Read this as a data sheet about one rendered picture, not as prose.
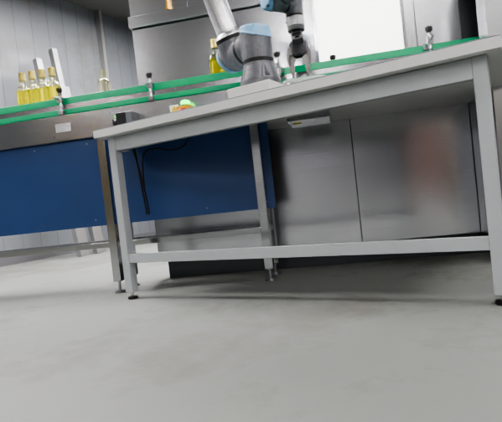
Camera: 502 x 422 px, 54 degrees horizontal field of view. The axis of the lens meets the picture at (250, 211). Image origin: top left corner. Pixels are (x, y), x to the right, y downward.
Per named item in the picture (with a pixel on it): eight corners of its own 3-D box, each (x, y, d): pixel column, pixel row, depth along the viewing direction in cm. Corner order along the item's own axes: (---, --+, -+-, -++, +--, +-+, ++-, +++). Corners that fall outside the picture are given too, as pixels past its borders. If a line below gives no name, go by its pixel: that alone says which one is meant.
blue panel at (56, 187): (281, 205, 239) (271, 118, 237) (276, 207, 221) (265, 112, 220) (-8, 236, 269) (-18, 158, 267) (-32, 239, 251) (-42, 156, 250)
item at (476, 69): (511, 306, 139) (487, 53, 137) (126, 299, 217) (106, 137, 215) (513, 298, 147) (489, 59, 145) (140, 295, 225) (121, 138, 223)
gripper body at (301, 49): (308, 58, 214) (305, 30, 214) (307, 53, 206) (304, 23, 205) (291, 60, 215) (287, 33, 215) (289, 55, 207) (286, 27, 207)
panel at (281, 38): (407, 54, 235) (400, -18, 234) (408, 53, 232) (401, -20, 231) (225, 83, 252) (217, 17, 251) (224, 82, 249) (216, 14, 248)
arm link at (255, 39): (254, 54, 173) (250, 16, 172) (234, 65, 184) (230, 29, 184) (281, 57, 179) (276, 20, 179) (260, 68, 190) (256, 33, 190)
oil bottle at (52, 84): (65, 122, 256) (59, 68, 255) (59, 120, 251) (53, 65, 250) (55, 124, 257) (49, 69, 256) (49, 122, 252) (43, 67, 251)
